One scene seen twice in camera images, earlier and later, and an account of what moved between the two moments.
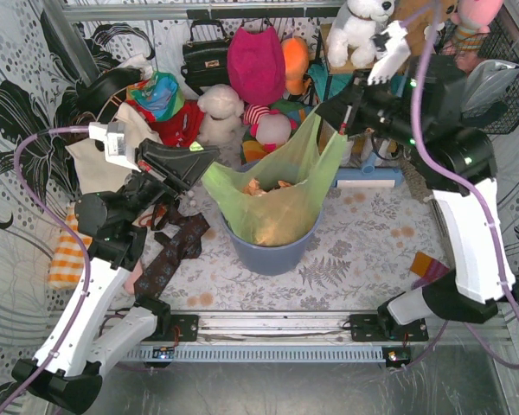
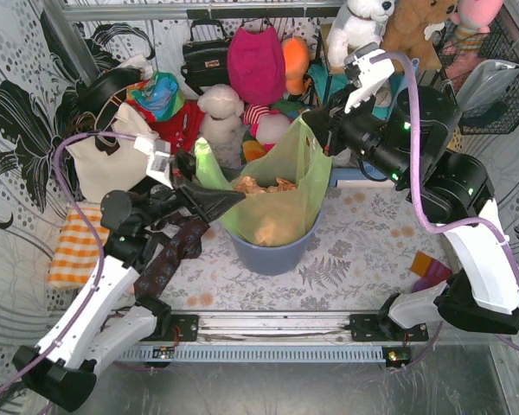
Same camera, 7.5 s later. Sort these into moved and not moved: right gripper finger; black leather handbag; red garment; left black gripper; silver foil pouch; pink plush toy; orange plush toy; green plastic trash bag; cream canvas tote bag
Moved: green plastic trash bag; right gripper finger; left black gripper
Not moved: pink plush toy; silver foil pouch; cream canvas tote bag; orange plush toy; black leather handbag; red garment
